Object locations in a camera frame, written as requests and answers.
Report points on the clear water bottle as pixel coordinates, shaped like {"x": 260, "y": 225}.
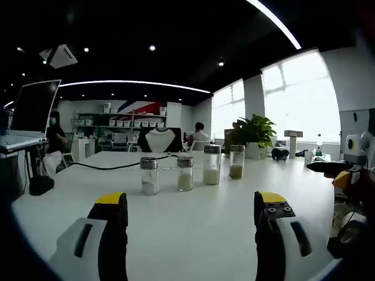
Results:
{"x": 319, "y": 146}

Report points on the tall seasoning bottle cream grains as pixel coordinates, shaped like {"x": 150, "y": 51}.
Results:
{"x": 211, "y": 172}

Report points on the storage shelf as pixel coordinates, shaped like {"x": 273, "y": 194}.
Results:
{"x": 99, "y": 128}

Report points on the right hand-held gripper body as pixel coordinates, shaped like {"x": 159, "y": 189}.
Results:
{"x": 356, "y": 145}

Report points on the open laptop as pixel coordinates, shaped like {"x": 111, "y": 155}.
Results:
{"x": 35, "y": 105}

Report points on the ceiling strip light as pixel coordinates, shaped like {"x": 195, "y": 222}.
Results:
{"x": 132, "y": 82}
{"x": 278, "y": 23}

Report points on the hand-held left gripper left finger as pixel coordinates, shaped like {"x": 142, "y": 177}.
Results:
{"x": 85, "y": 248}

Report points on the row of white storage boxes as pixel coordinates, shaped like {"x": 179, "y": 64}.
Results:
{"x": 137, "y": 123}

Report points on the short seasoning bottle white powder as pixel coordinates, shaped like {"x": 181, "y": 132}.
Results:
{"x": 149, "y": 183}

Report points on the ceiling air conditioner unit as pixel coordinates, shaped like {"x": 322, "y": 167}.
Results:
{"x": 63, "y": 56}

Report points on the short seasoning bottle cream grains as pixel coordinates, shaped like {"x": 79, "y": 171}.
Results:
{"x": 185, "y": 180}

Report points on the black office chair with shirt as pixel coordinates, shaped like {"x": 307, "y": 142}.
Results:
{"x": 159, "y": 140}

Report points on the white tape roll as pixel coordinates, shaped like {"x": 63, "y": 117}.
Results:
{"x": 359, "y": 222}

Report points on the white box stand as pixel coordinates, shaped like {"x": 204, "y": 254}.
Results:
{"x": 293, "y": 143}

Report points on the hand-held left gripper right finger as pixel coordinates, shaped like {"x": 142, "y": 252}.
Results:
{"x": 288, "y": 251}

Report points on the potted green plant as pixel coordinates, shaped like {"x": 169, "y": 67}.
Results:
{"x": 255, "y": 128}

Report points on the tall seasoning bottle tan powder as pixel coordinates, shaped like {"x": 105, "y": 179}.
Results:
{"x": 236, "y": 169}

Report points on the black object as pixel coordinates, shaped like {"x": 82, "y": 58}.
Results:
{"x": 280, "y": 154}

